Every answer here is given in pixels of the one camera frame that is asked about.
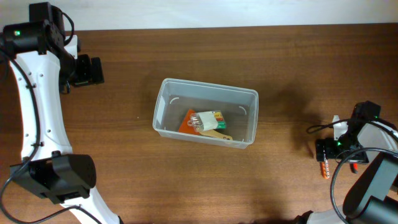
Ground clear plastic container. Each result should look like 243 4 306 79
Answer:
152 78 259 149

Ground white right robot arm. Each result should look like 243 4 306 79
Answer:
294 101 397 223

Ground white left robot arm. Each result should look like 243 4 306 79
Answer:
1 2 122 223

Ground orange bit holder strip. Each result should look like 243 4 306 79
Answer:
320 154 330 179

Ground red scraper wooden handle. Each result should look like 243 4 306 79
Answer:
178 110 233 140

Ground red handled pliers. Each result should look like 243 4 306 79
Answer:
350 163 358 174

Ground clear bag of wall plugs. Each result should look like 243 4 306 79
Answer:
187 111 226 132

